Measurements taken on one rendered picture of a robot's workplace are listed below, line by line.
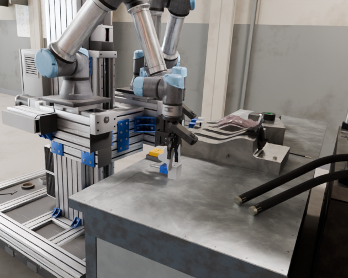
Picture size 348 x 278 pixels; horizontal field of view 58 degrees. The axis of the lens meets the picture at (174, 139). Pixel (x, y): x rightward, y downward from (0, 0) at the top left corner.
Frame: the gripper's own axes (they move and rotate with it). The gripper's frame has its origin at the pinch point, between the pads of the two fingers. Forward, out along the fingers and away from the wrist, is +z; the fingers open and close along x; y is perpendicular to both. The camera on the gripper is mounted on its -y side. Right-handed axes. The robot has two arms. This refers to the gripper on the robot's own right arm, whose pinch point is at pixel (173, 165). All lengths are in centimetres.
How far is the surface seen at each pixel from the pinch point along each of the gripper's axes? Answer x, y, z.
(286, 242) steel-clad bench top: 23, -46, 5
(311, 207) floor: -176, -55, 85
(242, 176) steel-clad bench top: -16.6, -24.0, 4.7
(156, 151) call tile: -13.8, 15.4, 1.0
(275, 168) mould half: -25.8, -35.5, 1.8
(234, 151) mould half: -26.4, -17.0, -1.7
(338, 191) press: -33, -61, 9
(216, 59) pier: -299, 86, -30
